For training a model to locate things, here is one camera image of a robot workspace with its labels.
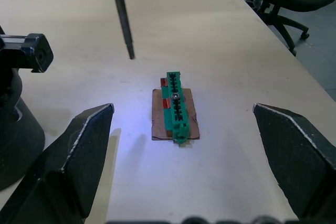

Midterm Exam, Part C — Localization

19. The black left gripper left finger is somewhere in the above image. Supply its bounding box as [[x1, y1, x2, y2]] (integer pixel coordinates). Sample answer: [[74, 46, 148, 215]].
[[0, 103, 116, 224]]

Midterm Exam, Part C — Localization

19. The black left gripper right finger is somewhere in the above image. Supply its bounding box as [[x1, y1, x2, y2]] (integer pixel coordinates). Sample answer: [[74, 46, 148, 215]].
[[252, 103, 336, 221]]

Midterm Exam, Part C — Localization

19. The green ribbed finger piece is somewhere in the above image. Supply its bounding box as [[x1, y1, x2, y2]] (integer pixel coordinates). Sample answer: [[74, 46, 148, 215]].
[[161, 70, 190, 148]]

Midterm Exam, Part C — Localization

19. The black screwdriver shaft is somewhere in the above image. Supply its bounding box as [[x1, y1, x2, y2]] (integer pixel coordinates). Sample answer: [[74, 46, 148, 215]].
[[108, 0, 136, 60]]

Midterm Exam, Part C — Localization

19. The brown cardboard base plate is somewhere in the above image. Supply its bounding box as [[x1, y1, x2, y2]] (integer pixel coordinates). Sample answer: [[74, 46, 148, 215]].
[[151, 88, 201, 141]]

